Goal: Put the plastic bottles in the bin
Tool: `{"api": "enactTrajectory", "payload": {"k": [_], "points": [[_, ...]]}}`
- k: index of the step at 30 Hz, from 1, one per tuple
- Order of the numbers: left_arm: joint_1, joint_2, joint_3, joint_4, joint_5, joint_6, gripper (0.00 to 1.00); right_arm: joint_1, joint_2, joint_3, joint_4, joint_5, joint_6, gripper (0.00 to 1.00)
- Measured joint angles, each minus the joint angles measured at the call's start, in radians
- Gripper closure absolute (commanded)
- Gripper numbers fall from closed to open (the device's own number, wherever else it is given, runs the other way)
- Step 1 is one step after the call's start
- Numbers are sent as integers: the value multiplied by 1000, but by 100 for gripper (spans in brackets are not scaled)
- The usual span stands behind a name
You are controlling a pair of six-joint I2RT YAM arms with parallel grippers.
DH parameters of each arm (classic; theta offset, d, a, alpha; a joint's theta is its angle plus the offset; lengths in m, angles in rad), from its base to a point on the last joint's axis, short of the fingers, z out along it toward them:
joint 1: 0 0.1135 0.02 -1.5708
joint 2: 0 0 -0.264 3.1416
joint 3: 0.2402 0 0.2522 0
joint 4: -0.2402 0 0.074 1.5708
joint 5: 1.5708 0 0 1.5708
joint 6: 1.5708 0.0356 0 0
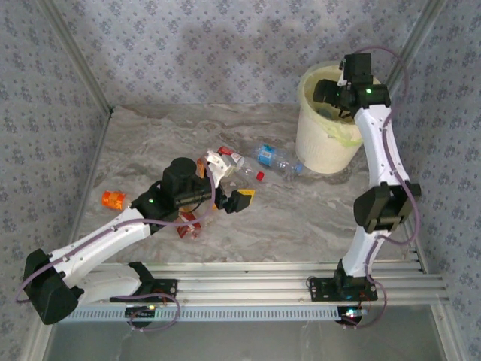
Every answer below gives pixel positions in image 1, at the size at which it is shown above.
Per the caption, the large cola bottle red label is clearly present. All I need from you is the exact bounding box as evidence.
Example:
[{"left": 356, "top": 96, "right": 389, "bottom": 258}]
[{"left": 217, "top": 145, "right": 266, "bottom": 182}]

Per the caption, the amber tea bottle red label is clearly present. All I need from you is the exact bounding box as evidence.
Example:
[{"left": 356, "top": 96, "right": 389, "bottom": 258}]
[{"left": 175, "top": 210, "right": 204, "bottom": 241}]

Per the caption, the clear bottle blue label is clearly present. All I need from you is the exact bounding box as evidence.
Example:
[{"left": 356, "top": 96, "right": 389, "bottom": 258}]
[{"left": 252, "top": 143, "right": 305, "bottom": 176}]

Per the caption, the orange label bottle orange cap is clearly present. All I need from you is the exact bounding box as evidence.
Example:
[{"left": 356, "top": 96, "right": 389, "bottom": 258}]
[{"left": 101, "top": 190, "right": 133, "bottom": 211}]

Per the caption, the yellow-green bin liner bag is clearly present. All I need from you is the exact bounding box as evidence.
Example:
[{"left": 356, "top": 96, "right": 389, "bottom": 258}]
[{"left": 296, "top": 62, "right": 377, "bottom": 149}]

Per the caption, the white plastic waste bin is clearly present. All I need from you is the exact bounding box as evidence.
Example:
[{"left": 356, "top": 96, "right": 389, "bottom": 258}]
[{"left": 295, "top": 62, "right": 377, "bottom": 174}]

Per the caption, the left controller board with LED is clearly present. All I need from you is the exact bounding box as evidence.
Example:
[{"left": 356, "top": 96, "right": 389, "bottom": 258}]
[{"left": 125, "top": 305, "right": 157, "bottom": 328}]

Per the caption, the controller board with led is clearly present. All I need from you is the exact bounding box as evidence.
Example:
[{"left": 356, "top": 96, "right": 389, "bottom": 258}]
[
  {"left": 335, "top": 306, "right": 368, "bottom": 327},
  {"left": 125, "top": 305, "right": 157, "bottom": 328}
]

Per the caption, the grey metal panel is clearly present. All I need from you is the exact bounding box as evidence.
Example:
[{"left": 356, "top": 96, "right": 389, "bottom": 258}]
[{"left": 44, "top": 321, "right": 452, "bottom": 361}]

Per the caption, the right controller board with LED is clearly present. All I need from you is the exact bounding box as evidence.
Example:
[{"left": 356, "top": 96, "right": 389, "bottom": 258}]
[{"left": 335, "top": 306, "right": 368, "bottom": 327}]

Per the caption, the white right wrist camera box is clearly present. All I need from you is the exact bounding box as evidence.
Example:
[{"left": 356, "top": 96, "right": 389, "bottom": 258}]
[{"left": 337, "top": 56, "right": 349, "bottom": 87}]

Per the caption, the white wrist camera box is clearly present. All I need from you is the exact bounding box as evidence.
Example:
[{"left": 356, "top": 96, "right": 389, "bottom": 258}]
[
  {"left": 204, "top": 149, "right": 245, "bottom": 177},
  {"left": 337, "top": 56, "right": 349, "bottom": 87}
]

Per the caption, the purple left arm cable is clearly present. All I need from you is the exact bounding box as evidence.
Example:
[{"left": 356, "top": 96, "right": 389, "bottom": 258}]
[{"left": 14, "top": 171, "right": 219, "bottom": 334}]

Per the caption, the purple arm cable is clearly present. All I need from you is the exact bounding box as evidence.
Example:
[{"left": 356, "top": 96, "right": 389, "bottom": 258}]
[
  {"left": 14, "top": 171, "right": 219, "bottom": 334},
  {"left": 340, "top": 44, "right": 422, "bottom": 330}
]

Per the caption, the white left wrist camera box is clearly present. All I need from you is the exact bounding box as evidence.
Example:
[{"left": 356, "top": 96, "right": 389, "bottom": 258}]
[{"left": 204, "top": 149, "right": 245, "bottom": 177}]

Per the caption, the aluminium corner post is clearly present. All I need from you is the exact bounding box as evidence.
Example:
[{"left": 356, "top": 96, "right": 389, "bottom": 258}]
[
  {"left": 37, "top": 0, "right": 115, "bottom": 114},
  {"left": 385, "top": 0, "right": 450, "bottom": 91}
]

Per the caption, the aluminium frame rail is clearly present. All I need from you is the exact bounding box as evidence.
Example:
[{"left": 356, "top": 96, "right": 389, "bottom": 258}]
[{"left": 41, "top": 262, "right": 450, "bottom": 306}]

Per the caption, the aluminium side rail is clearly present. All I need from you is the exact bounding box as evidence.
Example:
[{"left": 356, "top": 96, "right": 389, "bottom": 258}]
[
  {"left": 56, "top": 107, "right": 116, "bottom": 278},
  {"left": 405, "top": 221, "right": 431, "bottom": 274}
]

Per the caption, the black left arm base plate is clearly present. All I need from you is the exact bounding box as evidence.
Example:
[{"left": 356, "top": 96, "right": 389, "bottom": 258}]
[{"left": 109, "top": 278, "right": 178, "bottom": 304}]

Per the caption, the white slotted cable duct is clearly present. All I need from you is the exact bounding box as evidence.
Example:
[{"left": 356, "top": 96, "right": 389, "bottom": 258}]
[{"left": 55, "top": 305, "right": 364, "bottom": 323}]

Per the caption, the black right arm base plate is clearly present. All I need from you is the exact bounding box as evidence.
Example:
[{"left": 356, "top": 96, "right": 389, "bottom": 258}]
[{"left": 307, "top": 276, "right": 379, "bottom": 303}]

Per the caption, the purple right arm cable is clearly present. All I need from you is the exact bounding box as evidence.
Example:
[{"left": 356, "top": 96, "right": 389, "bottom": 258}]
[{"left": 340, "top": 44, "right": 422, "bottom": 330}]

